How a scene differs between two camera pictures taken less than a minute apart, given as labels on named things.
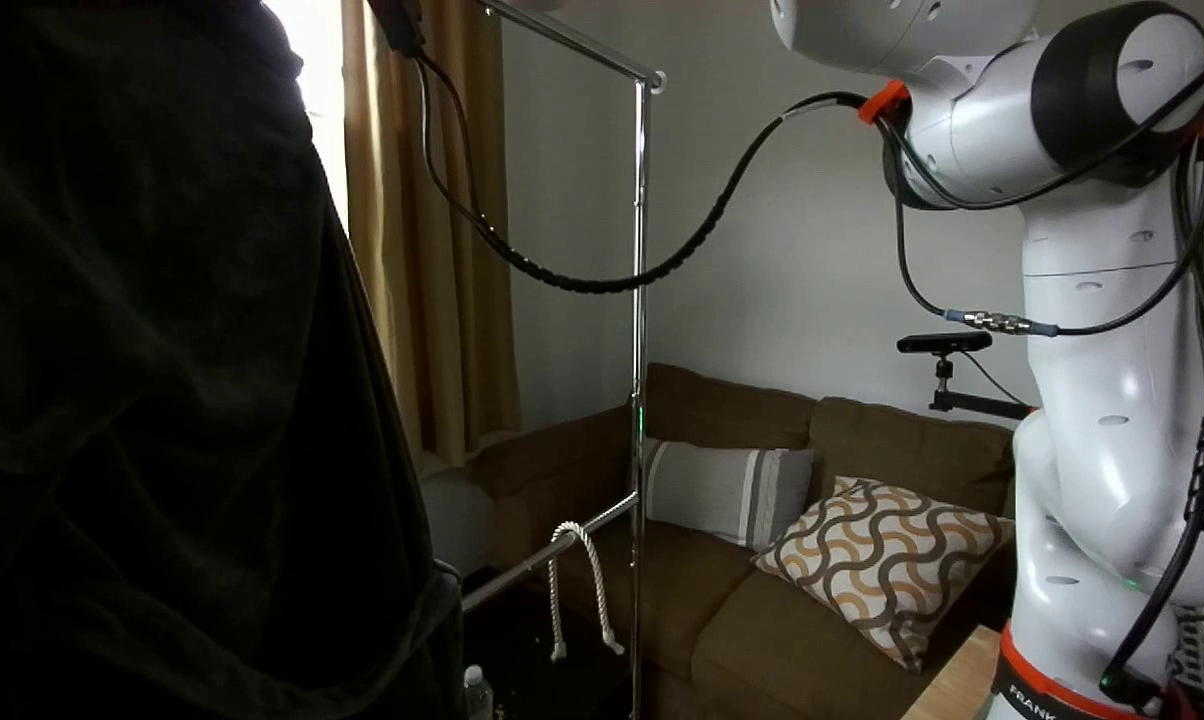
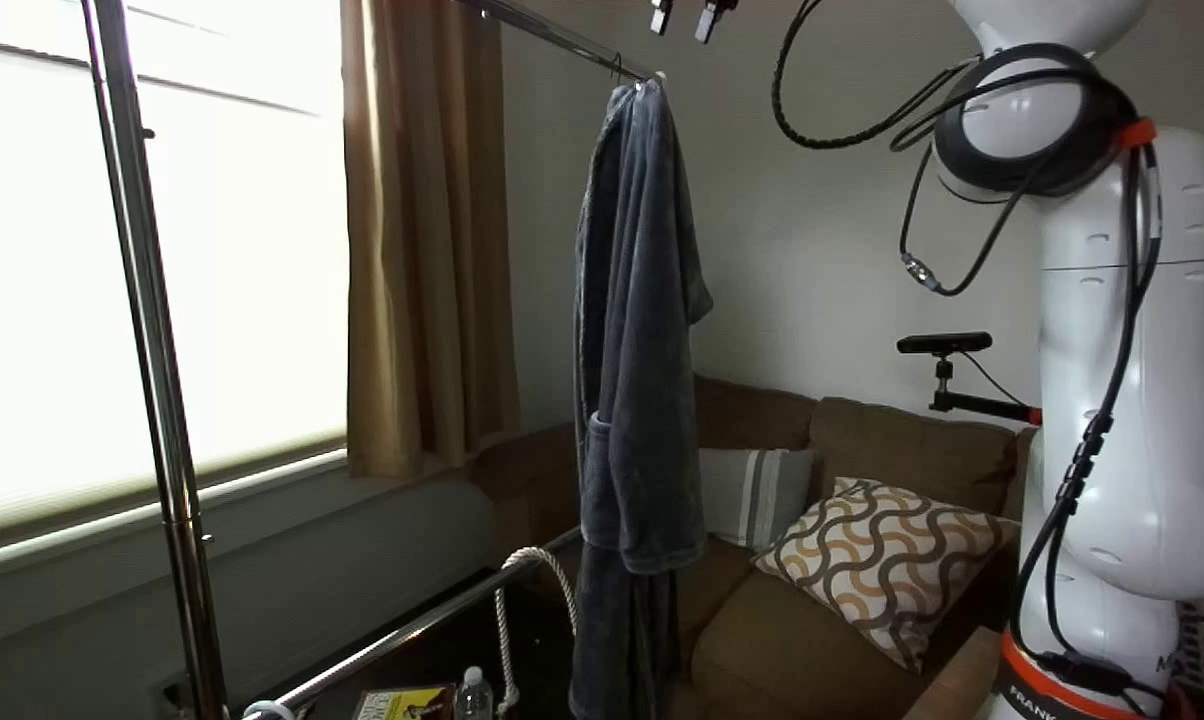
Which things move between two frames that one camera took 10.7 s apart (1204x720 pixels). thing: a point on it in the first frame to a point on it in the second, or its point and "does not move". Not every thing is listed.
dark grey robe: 189,475 to 643,291
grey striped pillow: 728,495 does not move
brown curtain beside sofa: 427,186 does not move
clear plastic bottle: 479,694 does not move
